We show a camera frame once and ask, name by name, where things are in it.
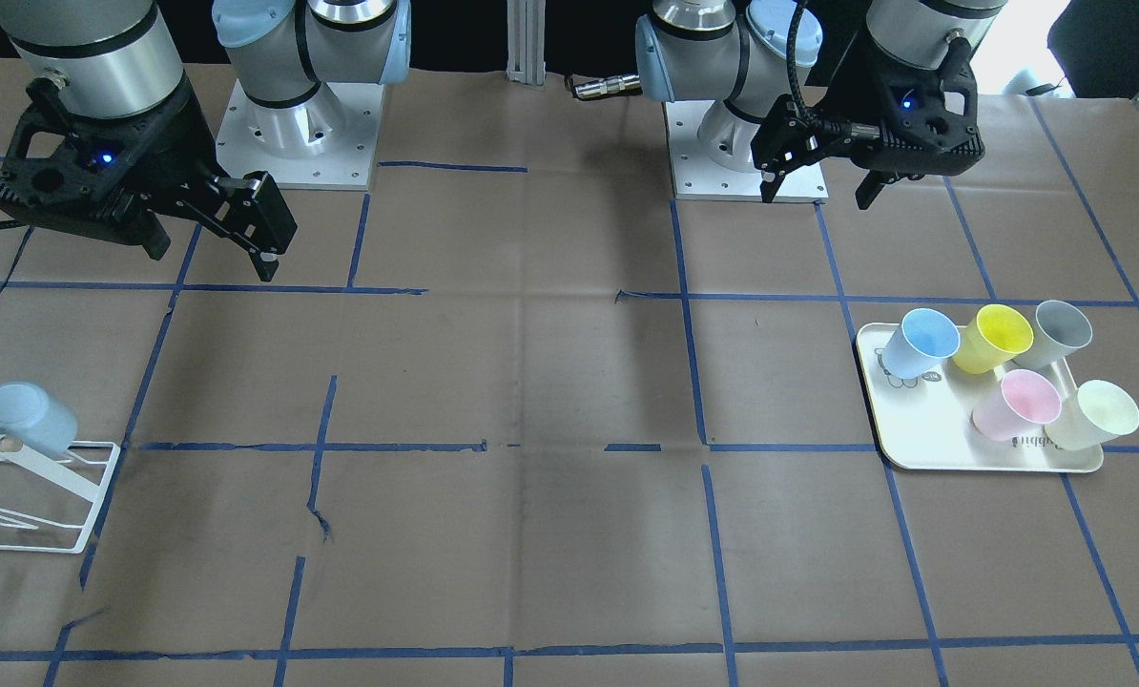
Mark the blue cup on tray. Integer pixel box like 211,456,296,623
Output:
880,306,961,381

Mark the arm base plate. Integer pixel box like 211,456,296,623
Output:
662,100,829,203
218,82,387,191

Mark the aluminium frame post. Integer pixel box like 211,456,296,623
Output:
506,0,547,90

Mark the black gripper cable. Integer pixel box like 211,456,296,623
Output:
785,0,883,142

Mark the yellow cup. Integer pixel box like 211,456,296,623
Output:
950,303,1033,375

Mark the pale blue cup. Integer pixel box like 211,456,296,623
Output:
0,381,77,458

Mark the pale green cup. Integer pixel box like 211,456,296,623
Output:
1044,381,1139,451

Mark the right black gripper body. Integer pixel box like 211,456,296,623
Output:
0,75,226,248

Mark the pink cup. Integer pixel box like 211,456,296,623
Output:
972,369,1063,441

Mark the grey cup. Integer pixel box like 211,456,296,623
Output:
1013,300,1093,370

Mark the white wire cup rack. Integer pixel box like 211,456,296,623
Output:
0,436,121,555

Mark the cream plastic tray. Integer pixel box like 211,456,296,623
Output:
857,324,1105,473

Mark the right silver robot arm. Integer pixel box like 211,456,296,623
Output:
0,1,412,281

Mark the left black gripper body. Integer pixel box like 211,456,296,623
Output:
822,28,985,175

